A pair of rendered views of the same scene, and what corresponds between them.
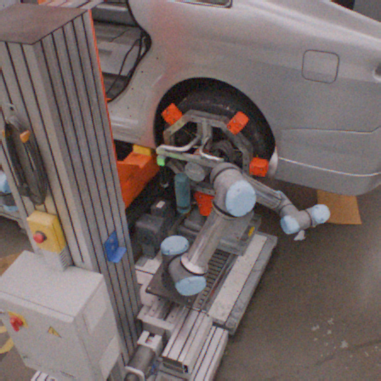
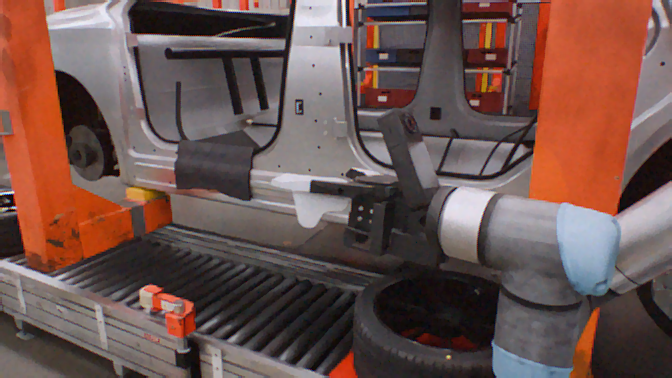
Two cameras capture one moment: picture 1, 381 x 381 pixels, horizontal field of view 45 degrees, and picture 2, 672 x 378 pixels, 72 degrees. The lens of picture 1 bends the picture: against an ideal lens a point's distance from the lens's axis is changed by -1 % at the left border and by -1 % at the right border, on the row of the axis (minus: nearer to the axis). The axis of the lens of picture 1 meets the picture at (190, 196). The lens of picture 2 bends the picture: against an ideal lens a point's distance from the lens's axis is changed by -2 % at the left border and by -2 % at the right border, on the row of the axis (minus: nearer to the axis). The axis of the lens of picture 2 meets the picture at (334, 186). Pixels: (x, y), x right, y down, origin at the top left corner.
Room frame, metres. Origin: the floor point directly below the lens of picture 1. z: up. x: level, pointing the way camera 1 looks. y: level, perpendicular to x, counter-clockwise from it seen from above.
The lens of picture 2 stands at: (1.21, 1.02, 1.39)
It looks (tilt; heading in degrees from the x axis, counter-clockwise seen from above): 16 degrees down; 0
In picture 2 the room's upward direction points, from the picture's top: straight up
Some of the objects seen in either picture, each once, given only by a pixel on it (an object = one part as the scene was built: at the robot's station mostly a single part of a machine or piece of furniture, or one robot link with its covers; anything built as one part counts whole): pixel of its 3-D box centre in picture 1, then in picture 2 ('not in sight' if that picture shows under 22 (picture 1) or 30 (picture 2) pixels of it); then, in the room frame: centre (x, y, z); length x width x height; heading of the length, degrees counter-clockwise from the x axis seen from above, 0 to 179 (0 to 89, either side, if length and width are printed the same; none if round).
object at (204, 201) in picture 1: (211, 198); not in sight; (2.28, -0.13, 0.48); 0.16 x 0.12 x 0.17; 152
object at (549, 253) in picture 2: (2, 181); (548, 245); (1.62, 0.82, 1.21); 0.11 x 0.08 x 0.09; 51
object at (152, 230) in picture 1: (162, 224); not in sight; (2.30, 0.21, 0.26); 0.42 x 0.18 x 0.35; 152
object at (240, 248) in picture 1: (219, 225); not in sight; (2.39, -0.19, 0.13); 0.50 x 0.36 x 0.10; 62
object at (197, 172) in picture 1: (202, 162); not in sight; (2.18, -0.08, 0.85); 0.21 x 0.14 x 0.14; 152
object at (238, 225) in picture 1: (218, 205); not in sight; (2.39, -0.19, 0.32); 0.40 x 0.30 x 0.28; 62
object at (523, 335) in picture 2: (12, 196); (539, 326); (1.63, 0.81, 1.12); 0.11 x 0.08 x 0.11; 141
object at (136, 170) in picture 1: (133, 161); not in sight; (2.45, 0.36, 0.69); 0.52 x 0.17 x 0.35; 152
